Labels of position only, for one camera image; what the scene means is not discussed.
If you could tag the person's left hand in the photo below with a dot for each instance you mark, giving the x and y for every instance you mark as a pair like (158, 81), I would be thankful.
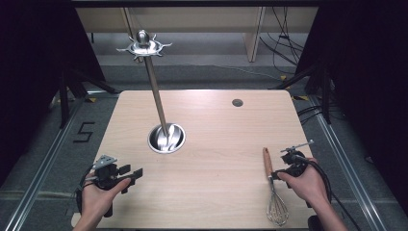
(96, 200)

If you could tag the person's right hand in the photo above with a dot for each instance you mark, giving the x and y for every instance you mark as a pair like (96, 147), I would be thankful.
(309, 187)

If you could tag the light wooden bench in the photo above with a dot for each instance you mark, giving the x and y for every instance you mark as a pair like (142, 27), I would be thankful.
(192, 19)

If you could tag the metal utensil rack stand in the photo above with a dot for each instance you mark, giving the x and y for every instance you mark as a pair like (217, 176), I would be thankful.
(156, 93)

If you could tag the dark object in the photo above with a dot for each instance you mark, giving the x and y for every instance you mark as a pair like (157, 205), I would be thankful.
(314, 224)

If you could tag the black metal stand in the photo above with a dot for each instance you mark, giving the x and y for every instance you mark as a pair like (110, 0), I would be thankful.
(64, 102)
(326, 96)

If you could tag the aluminium floor rail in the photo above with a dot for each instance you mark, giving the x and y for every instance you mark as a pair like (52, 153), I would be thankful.
(45, 166)
(348, 173)

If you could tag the black curtain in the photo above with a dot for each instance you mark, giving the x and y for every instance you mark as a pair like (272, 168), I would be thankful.
(369, 64)
(32, 64)

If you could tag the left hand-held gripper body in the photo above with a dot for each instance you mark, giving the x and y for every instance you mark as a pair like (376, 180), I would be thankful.
(107, 174)

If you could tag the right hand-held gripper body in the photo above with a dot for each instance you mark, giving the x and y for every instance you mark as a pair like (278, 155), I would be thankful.
(295, 163)

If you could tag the yellow black floor tape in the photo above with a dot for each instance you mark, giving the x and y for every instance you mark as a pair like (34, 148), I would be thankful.
(283, 77)
(300, 97)

